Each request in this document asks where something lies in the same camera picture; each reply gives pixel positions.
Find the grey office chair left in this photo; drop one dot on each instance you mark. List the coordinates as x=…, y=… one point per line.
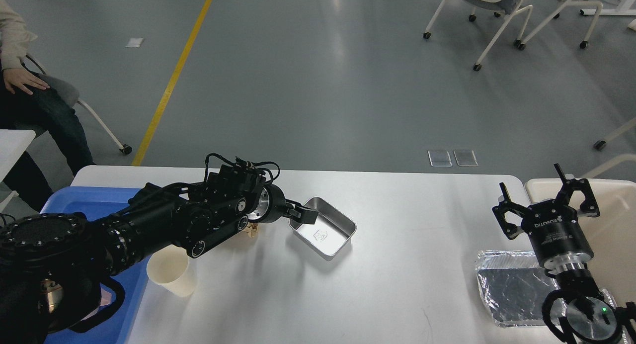
x=72, y=98

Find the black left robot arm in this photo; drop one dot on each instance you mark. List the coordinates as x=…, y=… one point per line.
x=58, y=269

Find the beige plastic bin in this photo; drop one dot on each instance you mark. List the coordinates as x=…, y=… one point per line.
x=611, y=235

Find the crumpled brown paper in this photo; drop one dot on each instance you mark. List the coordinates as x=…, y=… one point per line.
x=248, y=227

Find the floor outlet plate left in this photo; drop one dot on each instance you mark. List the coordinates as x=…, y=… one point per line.
x=438, y=158

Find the aluminium foil tray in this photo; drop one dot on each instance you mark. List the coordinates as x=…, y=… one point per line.
x=517, y=292

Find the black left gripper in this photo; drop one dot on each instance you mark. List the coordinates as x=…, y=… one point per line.
x=272, y=205

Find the person's hand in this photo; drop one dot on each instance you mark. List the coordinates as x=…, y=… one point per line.
x=23, y=80

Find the floor outlet plate right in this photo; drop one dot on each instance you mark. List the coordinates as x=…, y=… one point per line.
x=465, y=158

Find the white chair leg right edge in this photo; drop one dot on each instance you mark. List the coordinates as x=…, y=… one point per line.
x=601, y=144

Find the blue plastic tray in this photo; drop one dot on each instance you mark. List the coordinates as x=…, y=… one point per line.
x=95, y=203

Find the white side table left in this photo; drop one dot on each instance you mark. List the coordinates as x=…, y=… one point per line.
x=12, y=145

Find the stainless steel rectangular tray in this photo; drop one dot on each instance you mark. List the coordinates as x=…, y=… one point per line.
x=331, y=231

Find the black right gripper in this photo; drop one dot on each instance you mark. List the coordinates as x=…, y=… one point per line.
x=559, y=237

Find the white chair top right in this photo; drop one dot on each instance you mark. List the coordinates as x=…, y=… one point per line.
x=508, y=9

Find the white chair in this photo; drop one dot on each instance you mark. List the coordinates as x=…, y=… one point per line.
x=566, y=6
x=508, y=9

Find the person in beige sweater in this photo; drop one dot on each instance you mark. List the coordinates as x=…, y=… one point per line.
x=45, y=108

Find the cream paper cup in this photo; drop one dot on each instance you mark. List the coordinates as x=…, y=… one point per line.
x=172, y=269

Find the floor outlet plate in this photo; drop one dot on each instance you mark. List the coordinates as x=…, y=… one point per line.
x=438, y=158
x=465, y=158

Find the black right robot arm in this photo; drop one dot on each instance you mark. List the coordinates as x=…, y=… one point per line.
x=577, y=193

